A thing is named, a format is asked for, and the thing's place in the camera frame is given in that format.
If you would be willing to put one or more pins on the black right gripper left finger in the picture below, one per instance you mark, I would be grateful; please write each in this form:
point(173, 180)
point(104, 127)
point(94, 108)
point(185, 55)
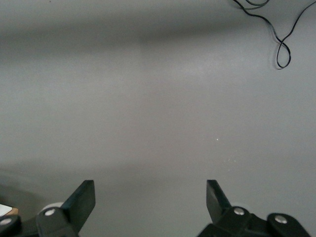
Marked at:
point(74, 212)

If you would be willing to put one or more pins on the dark grey table mat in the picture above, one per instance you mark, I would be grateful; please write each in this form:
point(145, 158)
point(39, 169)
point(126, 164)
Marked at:
point(158, 98)

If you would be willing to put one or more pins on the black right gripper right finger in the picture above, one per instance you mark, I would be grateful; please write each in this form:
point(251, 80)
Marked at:
point(234, 222)

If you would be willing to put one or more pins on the white-fronted wooden drawer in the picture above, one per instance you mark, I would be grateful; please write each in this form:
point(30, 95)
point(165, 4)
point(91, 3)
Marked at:
point(5, 209)

